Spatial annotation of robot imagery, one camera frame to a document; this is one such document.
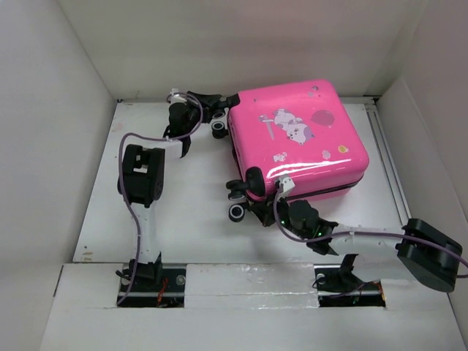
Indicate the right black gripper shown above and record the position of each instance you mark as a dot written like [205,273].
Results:
[262,211]

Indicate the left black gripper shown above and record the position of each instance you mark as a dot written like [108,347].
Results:
[207,100]

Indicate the pink hard-shell suitcase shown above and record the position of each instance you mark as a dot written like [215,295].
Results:
[300,130]

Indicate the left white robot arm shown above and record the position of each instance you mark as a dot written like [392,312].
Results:
[141,174]

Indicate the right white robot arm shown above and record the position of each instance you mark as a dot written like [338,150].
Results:
[417,251]

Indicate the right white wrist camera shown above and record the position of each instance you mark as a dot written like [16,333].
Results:
[285,185]

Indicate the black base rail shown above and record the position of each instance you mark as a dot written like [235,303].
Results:
[245,288]

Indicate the aluminium frame rail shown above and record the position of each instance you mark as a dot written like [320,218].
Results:
[387,159]

